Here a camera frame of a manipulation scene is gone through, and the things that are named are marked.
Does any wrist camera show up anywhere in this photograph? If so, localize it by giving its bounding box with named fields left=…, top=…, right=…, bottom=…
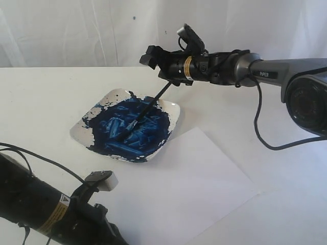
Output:
left=85, top=170, right=119, bottom=191
left=177, top=23, right=206, bottom=55

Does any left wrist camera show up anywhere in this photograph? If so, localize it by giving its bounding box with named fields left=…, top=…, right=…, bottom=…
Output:
left=85, top=170, right=119, bottom=191

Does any white backdrop curtain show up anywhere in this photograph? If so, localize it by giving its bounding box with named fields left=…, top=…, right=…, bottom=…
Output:
left=1, top=1, right=326, bottom=67

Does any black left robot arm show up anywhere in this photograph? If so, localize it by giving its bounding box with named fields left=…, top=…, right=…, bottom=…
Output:
left=1, top=154, right=126, bottom=244

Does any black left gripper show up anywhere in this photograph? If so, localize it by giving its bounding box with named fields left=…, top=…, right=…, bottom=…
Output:
left=38, top=194, right=127, bottom=244

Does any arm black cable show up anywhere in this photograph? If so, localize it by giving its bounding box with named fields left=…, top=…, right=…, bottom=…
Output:
left=0, top=142, right=87, bottom=184
left=252, top=81, right=327, bottom=151

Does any white paper sheet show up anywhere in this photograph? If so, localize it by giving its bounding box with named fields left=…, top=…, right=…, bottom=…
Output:
left=94, top=128, right=258, bottom=244

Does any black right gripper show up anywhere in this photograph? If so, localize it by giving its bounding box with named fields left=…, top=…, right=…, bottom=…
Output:
left=139, top=45, right=194, bottom=86

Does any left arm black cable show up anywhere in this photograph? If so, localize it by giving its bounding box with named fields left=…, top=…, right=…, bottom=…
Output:
left=0, top=142, right=87, bottom=184

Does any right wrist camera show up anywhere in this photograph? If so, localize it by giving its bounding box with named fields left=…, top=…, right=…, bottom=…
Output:
left=177, top=23, right=206, bottom=55

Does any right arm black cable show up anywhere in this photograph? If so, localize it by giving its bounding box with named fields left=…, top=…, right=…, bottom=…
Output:
left=252, top=81, right=327, bottom=151

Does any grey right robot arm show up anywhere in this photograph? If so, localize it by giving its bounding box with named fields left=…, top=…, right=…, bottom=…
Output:
left=139, top=45, right=326, bottom=136

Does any white square plate blue paint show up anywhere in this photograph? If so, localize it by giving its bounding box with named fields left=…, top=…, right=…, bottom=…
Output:
left=69, top=88, right=180, bottom=163

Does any black paintbrush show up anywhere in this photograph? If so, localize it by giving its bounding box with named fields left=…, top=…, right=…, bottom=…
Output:
left=115, top=81, right=172, bottom=141

